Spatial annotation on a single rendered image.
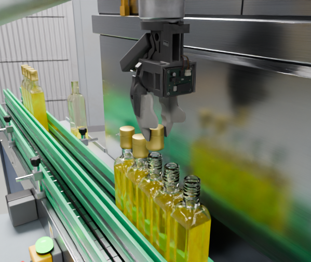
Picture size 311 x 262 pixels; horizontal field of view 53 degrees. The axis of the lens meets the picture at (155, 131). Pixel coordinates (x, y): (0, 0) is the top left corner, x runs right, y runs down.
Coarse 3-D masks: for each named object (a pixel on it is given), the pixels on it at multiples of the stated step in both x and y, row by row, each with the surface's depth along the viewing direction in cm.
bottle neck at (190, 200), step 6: (186, 180) 53; (192, 180) 54; (198, 180) 53; (186, 186) 53; (192, 186) 52; (198, 186) 53; (186, 192) 53; (192, 192) 53; (198, 192) 53; (186, 198) 53; (192, 198) 53; (198, 198) 54; (186, 204) 54; (192, 204) 53; (198, 204) 54
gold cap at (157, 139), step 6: (162, 126) 60; (156, 132) 59; (162, 132) 60; (150, 138) 60; (156, 138) 59; (162, 138) 60; (150, 144) 60; (156, 144) 60; (162, 144) 60; (156, 150) 60
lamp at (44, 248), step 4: (40, 240) 81; (44, 240) 81; (48, 240) 81; (36, 244) 80; (40, 244) 80; (44, 244) 80; (48, 244) 80; (52, 244) 82; (36, 248) 80; (40, 248) 80; (44, 248) 80; (48, 248) 80; (52, 248) 82; (36, 252) 81; (40, 252) 80; (44, 252) 80; (48, 252) 81
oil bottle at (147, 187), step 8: (144, 176) 65; (144, 184) 63; (152, 184) 62; (160, 184) 62; (144, 192) 63; (152, 192) 62; (144, 200) 64; (144, 208) 65; (144, 216) 65; (152, 216) 63; (144, 224) 66; (152, 224) 64; (144, 232) 67; (152, 232) 65; (152, 240) 65
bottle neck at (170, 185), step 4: (168, 164) 59; (172, 164) 59; (176, 164) 58; (164, 168) 57; (168, 168) 57; (172, 168) 57; (176, 168) 57; (164, 172) 58; (168, 172) 57; (172, 172) 57; (176, 172) 57; (164, 176) 58; (168, 176) 57; (172, 176) 57; (176, 176) 57; (164, 180) 58; (168, 180) 57; (172, 180) 57; (176, 180) 58; (164, 184) 59; (168, 184) 58; (172, 184) 58; (176, 184) 58; (164, 188) 59; (168, 188) 58; (172, 188) 58; (176, 188) 58; (172, 192) 58
